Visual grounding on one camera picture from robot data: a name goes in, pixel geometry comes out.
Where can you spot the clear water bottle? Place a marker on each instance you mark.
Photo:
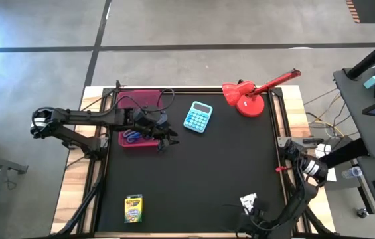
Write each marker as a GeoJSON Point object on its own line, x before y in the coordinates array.
{"type": "Point", "coordinates": [351, 172]}

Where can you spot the black aluminium table frame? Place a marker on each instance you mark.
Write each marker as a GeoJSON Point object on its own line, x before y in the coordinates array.
{"type": "Point", "coordinates": [278, 116]}

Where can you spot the red clip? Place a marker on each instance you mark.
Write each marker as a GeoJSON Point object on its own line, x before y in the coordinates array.
{"type": "Point", "coordinates": [281, 168]}

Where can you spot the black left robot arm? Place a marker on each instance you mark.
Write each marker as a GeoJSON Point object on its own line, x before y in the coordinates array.
{"type": "Point", "coordinates": [81, 116]}

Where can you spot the red desk lamp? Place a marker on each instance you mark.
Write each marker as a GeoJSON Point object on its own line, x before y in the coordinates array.
{"type": "Point", "coordinates": [250, 106]}

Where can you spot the white printed paper tag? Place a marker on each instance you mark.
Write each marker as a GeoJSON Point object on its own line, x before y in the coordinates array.
{"type": "Point", "coordinates": [247, 200]}

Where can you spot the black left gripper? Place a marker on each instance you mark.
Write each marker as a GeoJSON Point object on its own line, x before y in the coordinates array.
{"type": "Point", "coordinates": [144, 121]}

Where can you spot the black metal pole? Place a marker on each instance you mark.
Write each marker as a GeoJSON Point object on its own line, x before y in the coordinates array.
{"type": "Point", "coordinates": [373, 56]}

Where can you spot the yellow crayon box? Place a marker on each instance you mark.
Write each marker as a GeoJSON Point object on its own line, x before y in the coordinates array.
{"type": "Point", "coordinates": [133, 209]}

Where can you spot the dark grey side desk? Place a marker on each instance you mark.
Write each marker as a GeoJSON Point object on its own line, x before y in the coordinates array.
{"type": "Point", "coordinates": [366, 139]}

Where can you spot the light blue block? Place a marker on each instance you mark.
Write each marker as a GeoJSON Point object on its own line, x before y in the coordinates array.
{"type": "Point", "coordinates": [372, 81]}

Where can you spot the striped floor rug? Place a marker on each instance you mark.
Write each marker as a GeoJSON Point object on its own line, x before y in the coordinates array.
{"type": "Point", "coordinates": [373, 10]}

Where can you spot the light blue calculator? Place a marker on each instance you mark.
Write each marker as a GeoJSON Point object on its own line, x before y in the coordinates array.
{"type": "Point", "coordinates": [197, 117]}

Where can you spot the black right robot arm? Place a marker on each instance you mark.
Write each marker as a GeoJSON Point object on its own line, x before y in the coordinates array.
{"type": "Point", "coordinates": [301, 199]}

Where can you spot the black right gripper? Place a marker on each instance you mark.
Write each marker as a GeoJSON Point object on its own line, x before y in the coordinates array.
{"type": "Point", "coordinates": [260, 215]}

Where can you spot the pink plastic pencil box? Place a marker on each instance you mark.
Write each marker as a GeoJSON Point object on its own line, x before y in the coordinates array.
{"type": "Point", "coordinates": [140, 98]}

